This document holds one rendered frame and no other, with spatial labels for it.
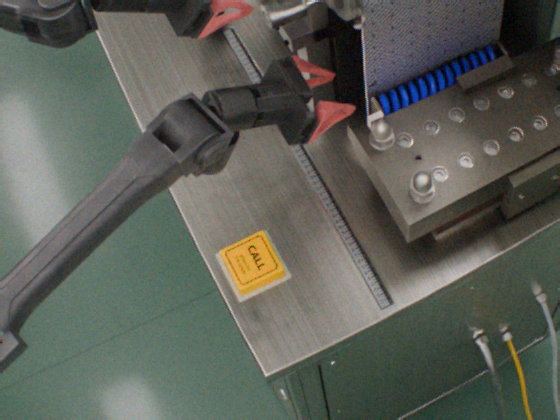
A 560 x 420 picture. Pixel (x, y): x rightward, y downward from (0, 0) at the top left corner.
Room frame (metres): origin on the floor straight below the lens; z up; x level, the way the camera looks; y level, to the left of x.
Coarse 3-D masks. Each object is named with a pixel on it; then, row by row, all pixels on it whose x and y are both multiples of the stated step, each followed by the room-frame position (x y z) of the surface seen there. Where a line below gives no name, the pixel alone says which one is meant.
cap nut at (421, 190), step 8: (416, 176) 0.60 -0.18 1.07; (424, 176) 0.59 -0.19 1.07; (416, 184) 0.59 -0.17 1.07; (424, 184) 0.58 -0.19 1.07; (432, 184) 0.59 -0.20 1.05; (416, 192) 0.58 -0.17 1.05; (424, 192) 0.58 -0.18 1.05; (432, 192) 0.58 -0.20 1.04; (416, 200) 0.58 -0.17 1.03; (424, 200) 0.58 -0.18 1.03
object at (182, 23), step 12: (156, 0) 0.72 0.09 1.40; (168, 0) 0.72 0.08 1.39; (180, 0) 0.72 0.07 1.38; (192, 0) 0.72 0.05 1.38; (204, 0) 0.71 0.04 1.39; (144, 12) 0.72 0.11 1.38; (156, 12) 0.72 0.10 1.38; (168, 12) 0.72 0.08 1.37; (180, 12) 0.72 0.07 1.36; (192, 12) 0.71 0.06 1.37; (180, 24) 0.71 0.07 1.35; (180, 36) 0.70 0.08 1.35
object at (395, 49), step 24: (432, 0) 0.78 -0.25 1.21; (456, 0) 0.79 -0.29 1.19; (480, 0) 0.80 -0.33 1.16; (384, 24) 0.76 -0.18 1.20; (408, 24) 0.77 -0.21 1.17; (432, 24) 0.78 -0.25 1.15; (456, 24) 0.79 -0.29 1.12; (480, 24) 0.80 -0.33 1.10; (384, 48) 0.76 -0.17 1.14; (408, 48) 0.77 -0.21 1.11; (432, 48) 0.78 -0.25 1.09; (456, 48) 0.79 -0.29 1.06; (480, 48) 0.80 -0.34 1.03; (384, 72) 0.76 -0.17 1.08; (408, 72) 0.77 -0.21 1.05
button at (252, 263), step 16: (256, 240) 0.62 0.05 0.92; (224, 256) 0.60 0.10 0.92; (240, 256) 0.60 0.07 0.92; (256, 256) 0.59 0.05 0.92; (272, 256) 0.59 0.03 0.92; (240, 272) 0.58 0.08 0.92; (256, 272) 0.57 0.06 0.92; (272, 272) 0.57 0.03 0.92; (240, 288) 0.55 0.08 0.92; (256, 288) 0.55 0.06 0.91
